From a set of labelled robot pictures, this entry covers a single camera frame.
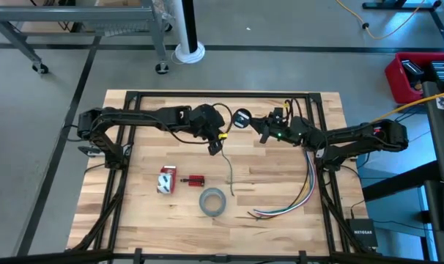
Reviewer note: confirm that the small red black tool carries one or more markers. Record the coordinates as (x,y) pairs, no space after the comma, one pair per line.
(196,180)

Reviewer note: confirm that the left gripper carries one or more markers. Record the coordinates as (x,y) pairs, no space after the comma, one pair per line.
(205,121)

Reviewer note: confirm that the black desk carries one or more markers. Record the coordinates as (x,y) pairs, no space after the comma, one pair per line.
(442,146)

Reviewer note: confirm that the grey metal cart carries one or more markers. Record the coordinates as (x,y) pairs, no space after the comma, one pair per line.
(72,14)

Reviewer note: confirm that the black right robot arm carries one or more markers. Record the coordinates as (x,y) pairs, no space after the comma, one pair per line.
(357,135)

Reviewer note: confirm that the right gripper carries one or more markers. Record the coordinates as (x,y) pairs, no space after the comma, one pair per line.
(289,132)

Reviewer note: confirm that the black stand base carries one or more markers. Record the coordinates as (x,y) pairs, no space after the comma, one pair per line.
(398,5)

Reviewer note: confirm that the black aluminium table frame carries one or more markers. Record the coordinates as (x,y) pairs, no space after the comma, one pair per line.
(225,94)

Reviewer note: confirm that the white pillar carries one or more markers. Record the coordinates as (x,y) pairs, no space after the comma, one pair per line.
(181,29)

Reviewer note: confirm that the red Scotch tape dispenser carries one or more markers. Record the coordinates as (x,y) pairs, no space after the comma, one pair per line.
(170,170)

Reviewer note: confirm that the wide duct tape roll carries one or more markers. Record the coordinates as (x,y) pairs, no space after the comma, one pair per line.
(201,201)

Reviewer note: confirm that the black battery pack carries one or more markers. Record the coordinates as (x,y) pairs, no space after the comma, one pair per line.
(443,71)
(412,71)

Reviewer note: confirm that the black Netgear switch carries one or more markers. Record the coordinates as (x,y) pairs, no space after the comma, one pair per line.
(361,232)

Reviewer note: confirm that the red plastic bin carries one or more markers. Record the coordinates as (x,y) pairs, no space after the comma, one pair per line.
(396,84)

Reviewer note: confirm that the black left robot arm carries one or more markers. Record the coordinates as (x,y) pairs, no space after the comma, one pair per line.
(141,115)

